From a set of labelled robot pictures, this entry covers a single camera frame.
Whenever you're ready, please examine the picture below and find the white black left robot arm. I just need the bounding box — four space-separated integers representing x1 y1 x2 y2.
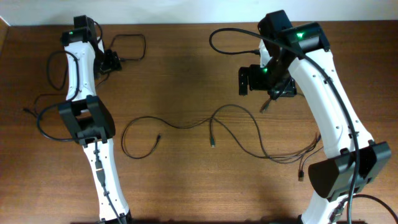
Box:
54 16 132 223

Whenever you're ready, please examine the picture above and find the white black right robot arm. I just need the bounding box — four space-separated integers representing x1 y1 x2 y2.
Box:
238 10 391 223

